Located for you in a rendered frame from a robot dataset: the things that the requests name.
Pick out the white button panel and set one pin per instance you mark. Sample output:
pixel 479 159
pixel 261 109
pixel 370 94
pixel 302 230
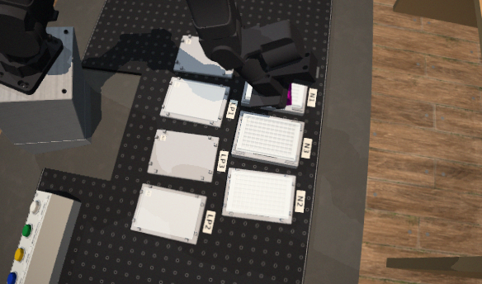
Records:
pixel 45 239

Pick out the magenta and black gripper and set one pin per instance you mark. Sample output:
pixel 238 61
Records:
pixel 258 100

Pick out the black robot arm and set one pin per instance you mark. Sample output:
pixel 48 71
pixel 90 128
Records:
pixel 221 35

